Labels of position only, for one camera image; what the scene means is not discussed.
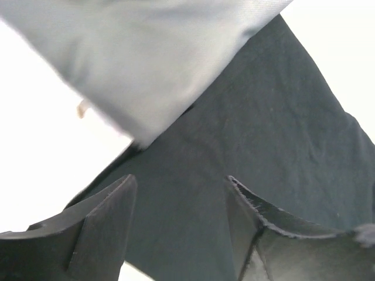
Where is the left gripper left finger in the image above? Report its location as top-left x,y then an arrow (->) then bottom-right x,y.
1,175 -> 137,281

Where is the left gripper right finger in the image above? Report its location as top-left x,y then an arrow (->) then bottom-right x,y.
226,176 -> 374,281

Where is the black t shirt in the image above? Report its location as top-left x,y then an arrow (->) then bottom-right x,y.
73,16 -> 374,280

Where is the folded grey t shirt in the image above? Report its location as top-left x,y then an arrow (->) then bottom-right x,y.
1,1 -> 288,148

